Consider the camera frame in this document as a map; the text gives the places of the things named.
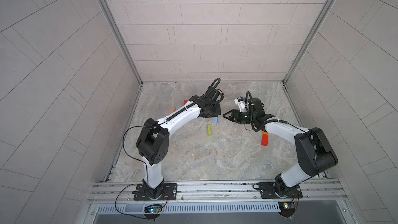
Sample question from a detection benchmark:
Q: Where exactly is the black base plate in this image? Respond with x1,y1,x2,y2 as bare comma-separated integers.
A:
253,182,303,199
134,182,177,201

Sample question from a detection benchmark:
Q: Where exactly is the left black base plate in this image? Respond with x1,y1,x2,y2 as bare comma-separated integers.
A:
134,182,177,201

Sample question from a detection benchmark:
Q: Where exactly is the left black cable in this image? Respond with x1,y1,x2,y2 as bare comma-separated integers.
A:
114,77,222,222

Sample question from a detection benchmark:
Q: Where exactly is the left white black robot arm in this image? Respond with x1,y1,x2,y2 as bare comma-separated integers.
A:
136,87,224,200

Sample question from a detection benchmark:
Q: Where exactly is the right circuit board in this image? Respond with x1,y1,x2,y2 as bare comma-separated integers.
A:
278,202,296,218

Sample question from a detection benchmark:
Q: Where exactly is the circuit board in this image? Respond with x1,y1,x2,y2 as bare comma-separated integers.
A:
278,202,296,218
144,204,163,220

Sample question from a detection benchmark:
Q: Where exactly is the aluminium mounting rail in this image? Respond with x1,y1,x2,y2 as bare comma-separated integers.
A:
87,178,348,204

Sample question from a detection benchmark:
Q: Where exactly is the tan wood block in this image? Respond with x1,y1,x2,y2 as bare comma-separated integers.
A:
168,107,176,115

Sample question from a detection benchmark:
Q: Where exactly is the left circuit board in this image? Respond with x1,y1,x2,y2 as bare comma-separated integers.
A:
144,204,163,220

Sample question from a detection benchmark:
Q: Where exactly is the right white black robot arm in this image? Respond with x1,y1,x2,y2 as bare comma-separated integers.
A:
223,94,339,198

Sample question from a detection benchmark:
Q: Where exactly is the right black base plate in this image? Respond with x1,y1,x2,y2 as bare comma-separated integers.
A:
253,182,303,199

